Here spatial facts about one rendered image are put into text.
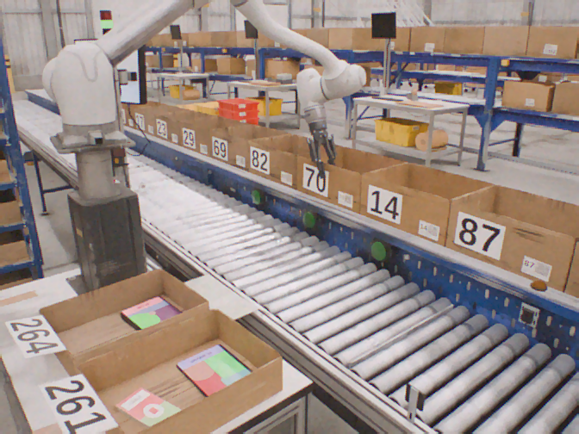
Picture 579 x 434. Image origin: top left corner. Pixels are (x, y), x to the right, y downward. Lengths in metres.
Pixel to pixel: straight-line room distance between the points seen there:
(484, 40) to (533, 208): 5.07
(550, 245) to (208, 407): 0.99
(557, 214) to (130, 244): 1.40
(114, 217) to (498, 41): 5.71
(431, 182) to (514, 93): 4.35
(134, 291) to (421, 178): 1.19
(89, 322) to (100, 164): 0.47
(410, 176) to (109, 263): 1.22
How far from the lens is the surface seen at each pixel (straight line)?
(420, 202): 1.66
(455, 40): 6.95
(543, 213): 1.77
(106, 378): 1.24
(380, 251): 1.72
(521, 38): 6.49
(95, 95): 1.46
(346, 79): 1.86
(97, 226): 1.53
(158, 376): 1.25
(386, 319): 1.47
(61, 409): 1.06
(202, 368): 1.24
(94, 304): 1.51
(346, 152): 2.27
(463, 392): 1.27
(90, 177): 1.54
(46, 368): 1.39
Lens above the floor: 1.53
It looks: 21 degrees down
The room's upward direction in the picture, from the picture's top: straight up
